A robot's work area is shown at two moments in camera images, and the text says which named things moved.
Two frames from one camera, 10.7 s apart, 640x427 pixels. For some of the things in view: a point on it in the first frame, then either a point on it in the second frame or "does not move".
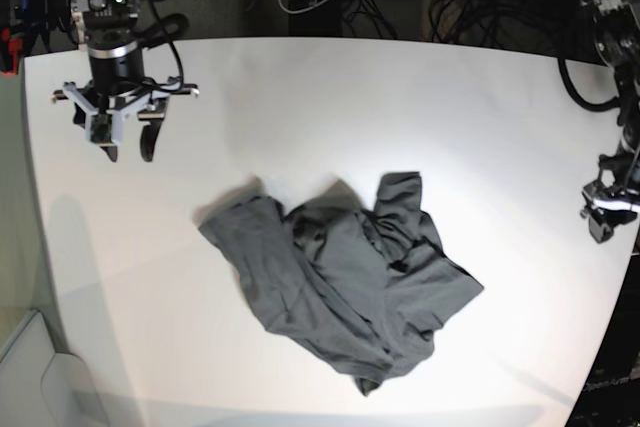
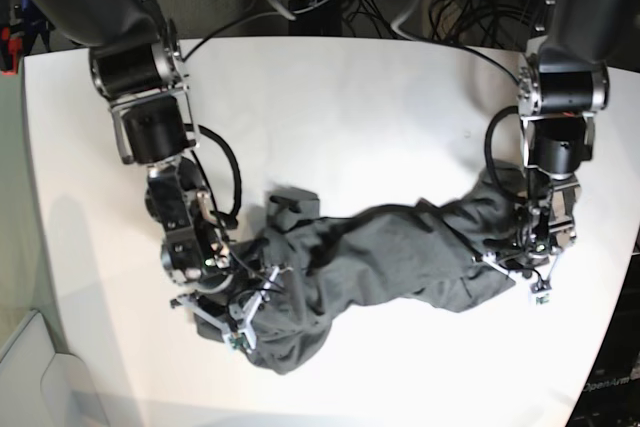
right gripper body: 608,207 → 528,252
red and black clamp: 11,48 does not move
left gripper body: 148,97 → 233,309
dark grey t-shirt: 355,289 → 305,271
